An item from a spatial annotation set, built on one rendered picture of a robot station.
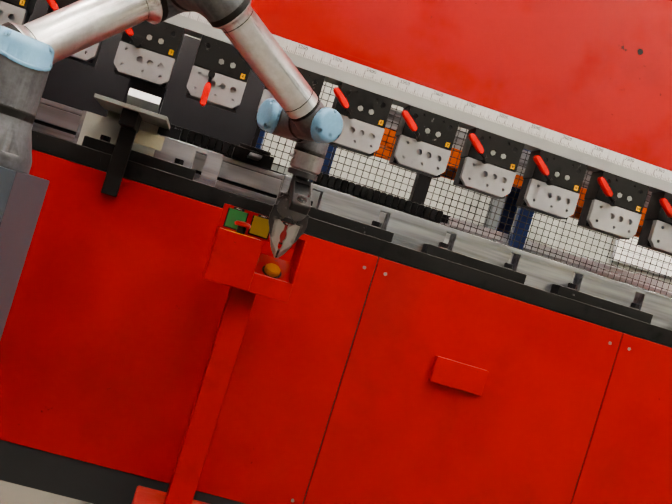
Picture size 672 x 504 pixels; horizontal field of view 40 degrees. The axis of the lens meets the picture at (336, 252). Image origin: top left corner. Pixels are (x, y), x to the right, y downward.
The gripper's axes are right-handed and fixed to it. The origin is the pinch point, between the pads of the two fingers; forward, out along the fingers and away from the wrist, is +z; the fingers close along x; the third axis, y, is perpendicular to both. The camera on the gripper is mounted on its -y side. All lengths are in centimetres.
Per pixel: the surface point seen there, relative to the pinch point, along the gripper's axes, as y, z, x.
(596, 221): 40, -33, -89
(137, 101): 35, -24, 44
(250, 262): -6.2, 3.4, 5.8
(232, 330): -2.5, 20.3, 4.5
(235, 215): 9.7, -4.7, 11.6
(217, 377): -3.4, 31.7, 4.5
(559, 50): 43, -76, -63
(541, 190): 40, -36, -70
